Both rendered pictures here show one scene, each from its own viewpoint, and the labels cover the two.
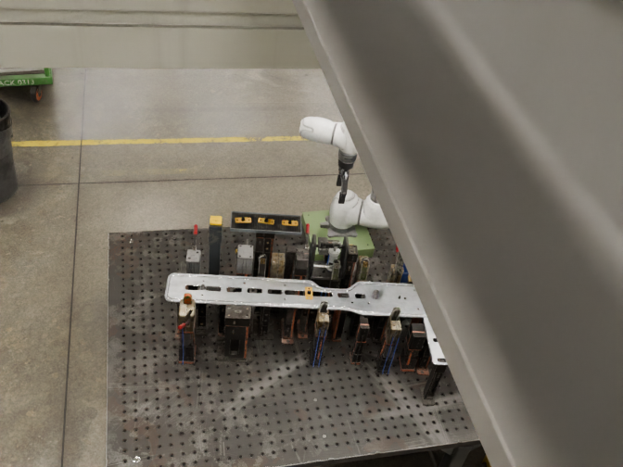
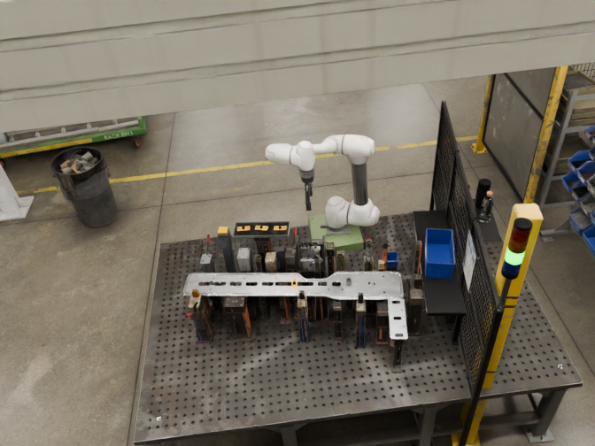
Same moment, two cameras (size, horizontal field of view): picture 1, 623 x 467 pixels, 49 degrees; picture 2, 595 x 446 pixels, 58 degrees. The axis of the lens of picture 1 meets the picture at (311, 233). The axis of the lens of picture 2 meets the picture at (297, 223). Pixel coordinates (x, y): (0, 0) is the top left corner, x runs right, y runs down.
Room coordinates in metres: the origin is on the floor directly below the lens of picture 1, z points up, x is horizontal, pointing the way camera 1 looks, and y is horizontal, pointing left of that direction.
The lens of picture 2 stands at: (0.21, -0.73, 3.52)
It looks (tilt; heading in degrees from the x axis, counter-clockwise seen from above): 42 degrees down; 16
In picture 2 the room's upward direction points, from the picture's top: 6 degrees counter-clockwise
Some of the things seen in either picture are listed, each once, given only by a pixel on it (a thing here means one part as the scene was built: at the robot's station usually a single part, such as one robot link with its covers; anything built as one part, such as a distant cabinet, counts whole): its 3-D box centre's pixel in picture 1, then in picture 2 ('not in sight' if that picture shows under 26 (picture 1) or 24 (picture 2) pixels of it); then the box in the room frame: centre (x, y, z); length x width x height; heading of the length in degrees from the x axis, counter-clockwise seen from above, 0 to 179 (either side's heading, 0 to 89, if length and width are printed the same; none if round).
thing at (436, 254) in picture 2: not in sight; (438, 253); (2.65, -0.90, 1.09); 0.30 x 0.17 x 0.13; 3
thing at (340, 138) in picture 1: (348, 133); (303, 154); (2.62, -0.09, 1.80); 0.13 x 0.11 x 0.16; 83
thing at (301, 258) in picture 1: (298, 280); (293, 272); (2.54, 0.03, 0.89); 0.13 x 0.11 x 0.38; 8
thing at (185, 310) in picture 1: (187, 332); (201, 319); (2.08, 0.52, 0.88); 0.15 x 0.11 x 0.36; 8
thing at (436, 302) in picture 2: not in sight; (436, 258); (2.68, -0.90, 1.01); 0.90 x 0.22 x 0.03; 8
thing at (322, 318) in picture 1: (319, 336); (304, 319); (2.19, -0.12, 0.87); 0.12 x 0.09 x 0.35; 8
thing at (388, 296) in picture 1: (304, 295); (290, 285); (2.34, -0.02, 1.00); 1.38 x 0.22 x 0.02; 98
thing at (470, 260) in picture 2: not in sight; (470, 261); (2.41, -1.06, 1.30); 0.23 x 0.02 x 0.31; 8
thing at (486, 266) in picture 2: not in sight; (450, 272); (2.80, -1.00, 0.77); 1.97 x 0.14 x 1.55; 8
